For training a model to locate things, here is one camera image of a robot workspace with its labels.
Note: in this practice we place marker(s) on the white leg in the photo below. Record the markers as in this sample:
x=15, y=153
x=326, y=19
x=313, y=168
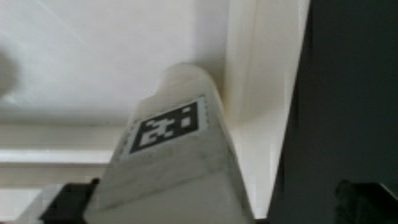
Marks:
x=173, y=181

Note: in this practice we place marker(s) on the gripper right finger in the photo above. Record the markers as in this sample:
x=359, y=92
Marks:
x=367, y=203

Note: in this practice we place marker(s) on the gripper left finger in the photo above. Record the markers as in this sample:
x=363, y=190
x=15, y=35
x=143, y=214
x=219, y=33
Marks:
x=64, y=211

